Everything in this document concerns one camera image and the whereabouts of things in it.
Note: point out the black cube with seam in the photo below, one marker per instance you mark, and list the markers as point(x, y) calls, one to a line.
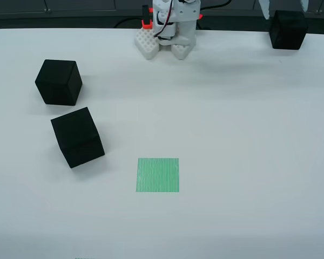
point(77, 137)

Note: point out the green striped square marker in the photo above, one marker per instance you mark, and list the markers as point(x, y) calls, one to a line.
point(158, 175)

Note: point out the black orange clamp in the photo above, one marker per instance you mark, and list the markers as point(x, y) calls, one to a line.
point(146, 25)
point(200, 16)

